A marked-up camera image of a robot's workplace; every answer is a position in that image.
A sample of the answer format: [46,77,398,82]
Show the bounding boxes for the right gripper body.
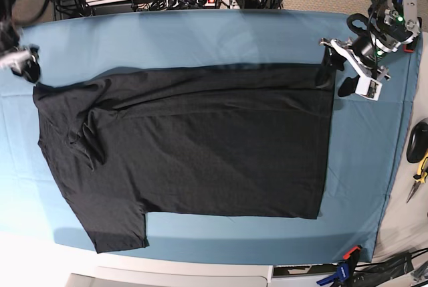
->
[1,45,39,75]

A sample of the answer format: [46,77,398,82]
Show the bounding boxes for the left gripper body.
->
[319,34,391,82]

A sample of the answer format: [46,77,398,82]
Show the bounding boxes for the black T-shirt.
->
[33,64,335,253]

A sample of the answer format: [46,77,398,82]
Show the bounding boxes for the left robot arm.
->
[316,0,422,101]

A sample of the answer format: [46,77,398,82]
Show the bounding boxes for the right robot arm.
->
[1,0,41,84]

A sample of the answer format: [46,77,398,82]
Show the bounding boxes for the orange black clamp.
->
[403,17,422,53]

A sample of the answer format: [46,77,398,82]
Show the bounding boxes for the blue table cloth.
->
[1,10,423,265]

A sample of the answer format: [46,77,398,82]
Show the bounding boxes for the black computer mouse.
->
[406,119,427,163]

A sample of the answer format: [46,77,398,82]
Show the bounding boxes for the white power strip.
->
[136,0,230,11]

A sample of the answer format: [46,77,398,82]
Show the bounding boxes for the blue orange clamp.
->
[316,245,363,286]

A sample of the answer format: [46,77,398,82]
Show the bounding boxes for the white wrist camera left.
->
[354,76,383,101]

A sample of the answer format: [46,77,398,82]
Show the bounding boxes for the yellow handled pliers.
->
[406,153,428,203]

